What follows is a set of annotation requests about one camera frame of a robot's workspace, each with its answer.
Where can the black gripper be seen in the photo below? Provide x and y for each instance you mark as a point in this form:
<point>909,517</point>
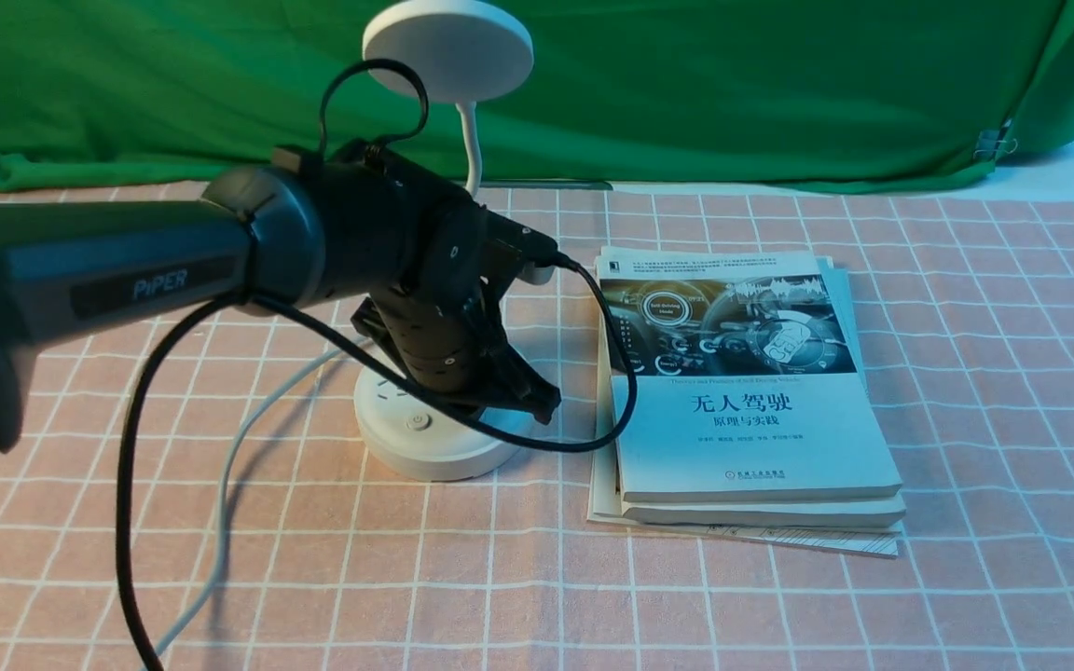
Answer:
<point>443,354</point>

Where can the white desk lamp with base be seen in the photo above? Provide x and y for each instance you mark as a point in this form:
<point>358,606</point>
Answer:
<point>465,52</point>

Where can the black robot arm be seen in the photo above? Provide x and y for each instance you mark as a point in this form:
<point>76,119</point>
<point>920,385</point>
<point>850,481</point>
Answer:
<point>431,264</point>

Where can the top white autonomous driving book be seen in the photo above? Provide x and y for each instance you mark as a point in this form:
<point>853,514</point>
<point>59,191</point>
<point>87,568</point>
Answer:
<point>742,419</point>

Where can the pink checkered tablecloth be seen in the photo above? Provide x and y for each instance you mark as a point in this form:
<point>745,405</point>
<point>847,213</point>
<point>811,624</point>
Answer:
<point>966,315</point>

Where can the green backdrop cloth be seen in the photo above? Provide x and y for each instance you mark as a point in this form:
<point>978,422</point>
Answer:
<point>842,96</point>

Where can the metal binder clip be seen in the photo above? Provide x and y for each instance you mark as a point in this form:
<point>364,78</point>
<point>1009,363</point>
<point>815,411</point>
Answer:
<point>993,144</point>

